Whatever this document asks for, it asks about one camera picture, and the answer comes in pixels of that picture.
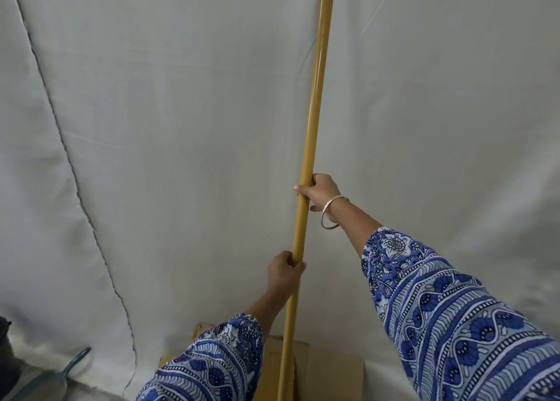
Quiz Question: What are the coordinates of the person's right hand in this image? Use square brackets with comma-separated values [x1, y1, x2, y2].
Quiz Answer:
[294, 173, 342, 223]

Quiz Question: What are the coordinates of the person's left hand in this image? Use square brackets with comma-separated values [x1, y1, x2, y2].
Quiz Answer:
[267, 251, 307, 303]

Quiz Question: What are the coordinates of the long yellow wooden pole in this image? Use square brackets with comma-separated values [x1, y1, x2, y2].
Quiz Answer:
[277, 0, 337, 401]

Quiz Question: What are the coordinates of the person's left forearm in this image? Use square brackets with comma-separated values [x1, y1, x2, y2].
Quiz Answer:
[136, 288, 293, 401]

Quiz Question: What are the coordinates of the person's right forearm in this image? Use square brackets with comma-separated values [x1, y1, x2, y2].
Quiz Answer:
[325, 197, 560, 401]

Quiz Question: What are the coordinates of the white cloth backdrop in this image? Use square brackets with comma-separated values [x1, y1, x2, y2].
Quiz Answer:
[0, 0, 560, 401]

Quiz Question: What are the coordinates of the teal plastic dustpan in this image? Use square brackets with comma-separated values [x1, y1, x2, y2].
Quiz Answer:
[9, 346, 92, 401]

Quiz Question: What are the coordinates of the silver bangle bracelet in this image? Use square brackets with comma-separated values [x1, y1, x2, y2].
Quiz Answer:
[320, 195, 350, 230]

